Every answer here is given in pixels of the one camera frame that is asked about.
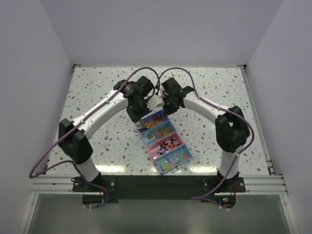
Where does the purple candy box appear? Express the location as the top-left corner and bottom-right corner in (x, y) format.
(138, 110), (169, 133)

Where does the pink candy box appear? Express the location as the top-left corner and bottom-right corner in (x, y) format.
(148, 133), (184, 160)

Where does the metal scoop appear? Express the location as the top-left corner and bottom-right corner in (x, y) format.
(135, 119), (152, 129)

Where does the light blue candy box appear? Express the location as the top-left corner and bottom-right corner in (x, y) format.
(156, 145), (193, 174)

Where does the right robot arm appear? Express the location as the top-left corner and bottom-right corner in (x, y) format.
(160, 78), (251, 192)

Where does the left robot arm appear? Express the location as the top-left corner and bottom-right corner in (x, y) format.
(58, 76), (155, 191)

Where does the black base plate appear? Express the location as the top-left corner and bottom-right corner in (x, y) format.
(71, 175), (246, 208)

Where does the aluminium frame rail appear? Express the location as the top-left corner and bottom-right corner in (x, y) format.
(240, 65), (298, 234)

